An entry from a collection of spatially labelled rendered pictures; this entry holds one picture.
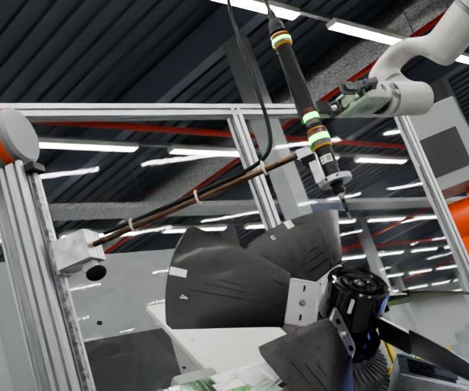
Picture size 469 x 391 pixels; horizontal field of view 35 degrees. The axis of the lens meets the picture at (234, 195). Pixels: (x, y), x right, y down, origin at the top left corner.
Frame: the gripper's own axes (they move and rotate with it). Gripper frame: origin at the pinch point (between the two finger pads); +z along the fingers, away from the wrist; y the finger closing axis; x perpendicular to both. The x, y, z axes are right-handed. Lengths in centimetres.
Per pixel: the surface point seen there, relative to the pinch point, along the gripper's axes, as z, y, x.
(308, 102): 9.8, -1.8, -2.2
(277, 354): 49, -12, -53
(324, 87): -680, 586, 371
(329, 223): 4.1, 10.6, -25.8
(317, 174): 12.1, 1.2, -17.8
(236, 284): 37, 7, -37
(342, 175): 10.2, -3.6, -20.6
